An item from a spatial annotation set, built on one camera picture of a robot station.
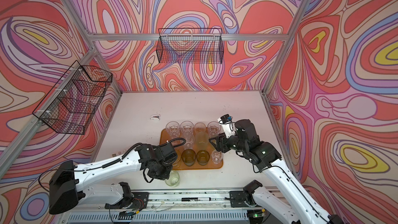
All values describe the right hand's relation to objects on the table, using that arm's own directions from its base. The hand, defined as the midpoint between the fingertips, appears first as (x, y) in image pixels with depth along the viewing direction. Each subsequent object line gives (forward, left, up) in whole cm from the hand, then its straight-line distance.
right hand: (216, 141), depth 70 cm
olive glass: (0, +6, -18) cm, 20 cm away
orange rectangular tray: (+14, +30, -19) cm, 38 cm away
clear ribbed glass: (+18, -1, -18) cm, 26 cm away
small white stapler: (+29, +37, -19) cm, 51 cm away
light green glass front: (-11, +22, -20) cm, 31 cm away
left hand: (-11, +22, -15) cm, 29 cm away
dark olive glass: (-1, +14, -16) cm, 21 cm away
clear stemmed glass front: (+19, +25, -17) cm, 35 cm away
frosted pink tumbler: (+18, +7, -16) cm, 25 cm away
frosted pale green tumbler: (+11, +6, -18) cm, 22 cm away
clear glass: (+18, +16, -19) cm, 31 cm away
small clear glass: (+1, -1, -20) cm, 20 cm away
